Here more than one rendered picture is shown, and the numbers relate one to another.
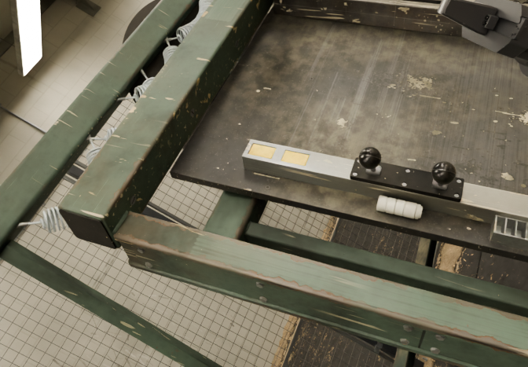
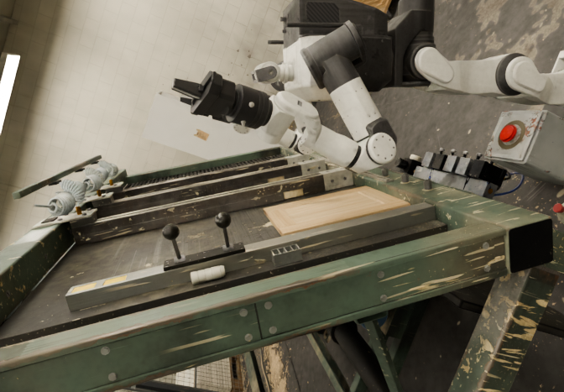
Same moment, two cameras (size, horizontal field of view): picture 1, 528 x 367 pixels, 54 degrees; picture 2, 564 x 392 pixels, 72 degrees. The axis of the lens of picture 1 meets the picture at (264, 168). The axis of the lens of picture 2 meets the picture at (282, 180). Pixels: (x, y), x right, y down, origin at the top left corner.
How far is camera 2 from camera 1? 0.50 m
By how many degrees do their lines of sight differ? 49
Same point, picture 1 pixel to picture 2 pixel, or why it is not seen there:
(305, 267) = (144, 314)
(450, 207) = (242, 259)
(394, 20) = (167, 219)
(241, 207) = not seen: hidden behind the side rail
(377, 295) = (210, 300)
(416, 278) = not seen: hidden behind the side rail
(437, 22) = (195, 211)
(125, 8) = not seen: outside the picture
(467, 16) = (188, 86)
